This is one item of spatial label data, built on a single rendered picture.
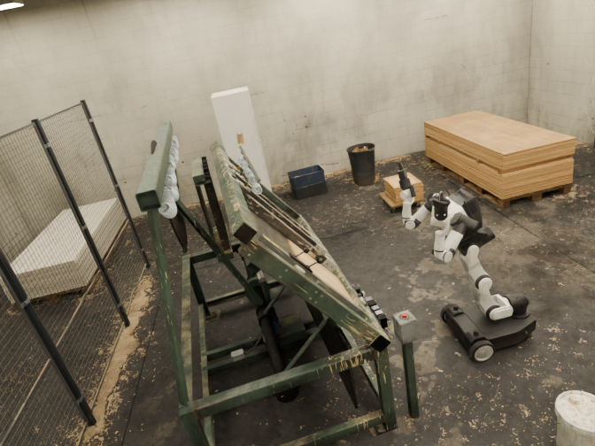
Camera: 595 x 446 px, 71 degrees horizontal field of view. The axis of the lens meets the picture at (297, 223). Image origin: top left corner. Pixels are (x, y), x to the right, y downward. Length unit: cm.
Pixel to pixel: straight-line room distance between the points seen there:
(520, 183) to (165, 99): 592
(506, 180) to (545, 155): 60
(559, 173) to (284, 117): 460
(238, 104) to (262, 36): 177
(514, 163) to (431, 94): 316
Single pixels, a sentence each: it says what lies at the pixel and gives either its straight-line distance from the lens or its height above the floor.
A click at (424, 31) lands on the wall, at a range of 874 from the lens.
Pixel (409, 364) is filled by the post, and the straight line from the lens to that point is 314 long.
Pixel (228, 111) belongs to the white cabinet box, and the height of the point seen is 181.
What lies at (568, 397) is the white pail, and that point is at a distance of 332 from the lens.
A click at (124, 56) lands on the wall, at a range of 818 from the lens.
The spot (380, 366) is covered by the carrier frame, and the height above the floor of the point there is 63.
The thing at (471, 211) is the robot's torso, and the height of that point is 131.
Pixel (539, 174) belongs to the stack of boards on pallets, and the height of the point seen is 38.
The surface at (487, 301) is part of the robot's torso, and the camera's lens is 391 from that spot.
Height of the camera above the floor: 276
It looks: 25 degrees down
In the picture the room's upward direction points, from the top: 12 degrees counter-clockwise
